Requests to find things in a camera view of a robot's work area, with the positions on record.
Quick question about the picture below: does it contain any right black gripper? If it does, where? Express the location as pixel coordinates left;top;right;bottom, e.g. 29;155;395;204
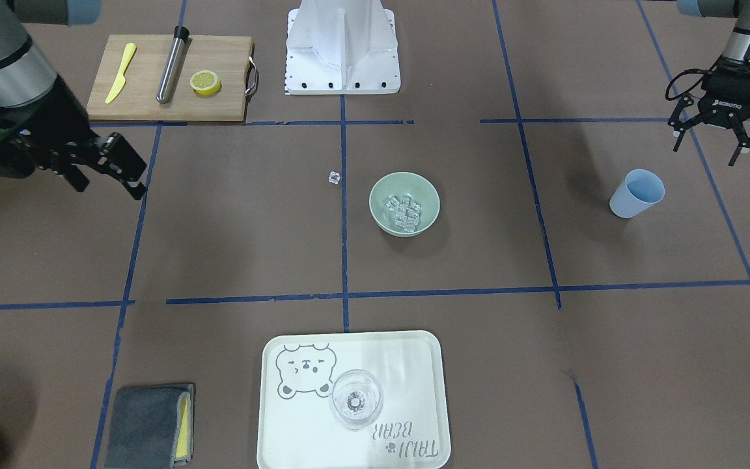
0;84;148;200

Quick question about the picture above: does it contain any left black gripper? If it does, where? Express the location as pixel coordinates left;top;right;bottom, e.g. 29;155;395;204
669;57;750;167

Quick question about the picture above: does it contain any light blue plastic cup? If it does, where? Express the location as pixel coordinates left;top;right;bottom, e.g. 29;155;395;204
608;169;665;219

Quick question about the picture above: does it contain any green ceramic bowl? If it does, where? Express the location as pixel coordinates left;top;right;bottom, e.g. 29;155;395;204
368;172;441;237

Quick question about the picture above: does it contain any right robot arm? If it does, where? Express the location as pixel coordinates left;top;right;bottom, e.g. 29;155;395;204
0;1;146;200

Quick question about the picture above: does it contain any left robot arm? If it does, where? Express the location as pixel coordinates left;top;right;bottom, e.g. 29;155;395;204
665;1;750;166

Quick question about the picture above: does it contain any yellow plastic knife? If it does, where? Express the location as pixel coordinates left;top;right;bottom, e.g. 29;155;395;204
104;42;137;104

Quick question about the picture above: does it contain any wooden cutting board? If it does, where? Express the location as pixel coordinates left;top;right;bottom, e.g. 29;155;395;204
86;35;256;122

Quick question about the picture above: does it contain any steel muddler rod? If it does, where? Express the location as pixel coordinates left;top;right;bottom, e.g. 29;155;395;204
156;25;190;104

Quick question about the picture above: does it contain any half lemon slice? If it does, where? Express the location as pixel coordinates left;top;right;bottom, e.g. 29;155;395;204
189;70;221;97

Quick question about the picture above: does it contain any grey folded cloth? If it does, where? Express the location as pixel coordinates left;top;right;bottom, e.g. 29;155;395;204
104;383;195;468

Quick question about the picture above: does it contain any white bear serving tray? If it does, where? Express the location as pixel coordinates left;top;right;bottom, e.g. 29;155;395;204
257;330;452;468

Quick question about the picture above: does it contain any clear wine glass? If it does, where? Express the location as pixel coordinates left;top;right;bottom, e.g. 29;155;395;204
331;369;384;431

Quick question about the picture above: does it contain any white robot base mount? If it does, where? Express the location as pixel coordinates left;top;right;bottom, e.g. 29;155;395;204
284;1;402;96

